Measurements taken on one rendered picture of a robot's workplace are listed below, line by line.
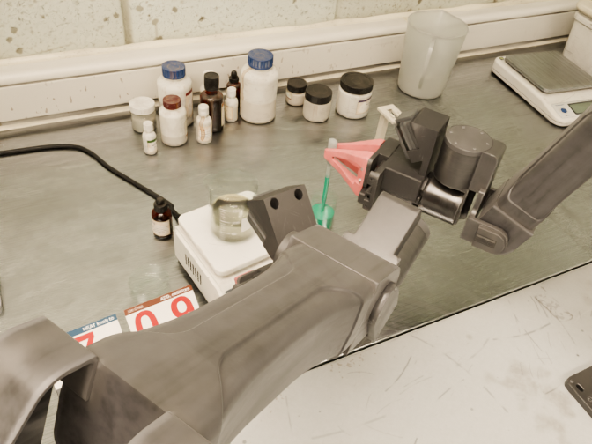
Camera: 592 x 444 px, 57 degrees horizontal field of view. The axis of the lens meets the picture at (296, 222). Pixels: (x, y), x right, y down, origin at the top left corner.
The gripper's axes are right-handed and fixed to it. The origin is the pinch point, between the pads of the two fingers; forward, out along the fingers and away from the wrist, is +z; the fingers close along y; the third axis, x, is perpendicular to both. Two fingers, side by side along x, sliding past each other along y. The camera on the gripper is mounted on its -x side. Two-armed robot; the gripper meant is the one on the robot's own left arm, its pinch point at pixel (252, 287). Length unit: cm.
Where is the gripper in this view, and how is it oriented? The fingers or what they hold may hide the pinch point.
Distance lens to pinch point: 61.3
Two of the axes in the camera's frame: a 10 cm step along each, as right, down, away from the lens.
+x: 2.9, 9.4, 1.7
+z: -4.9, 0.0, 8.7
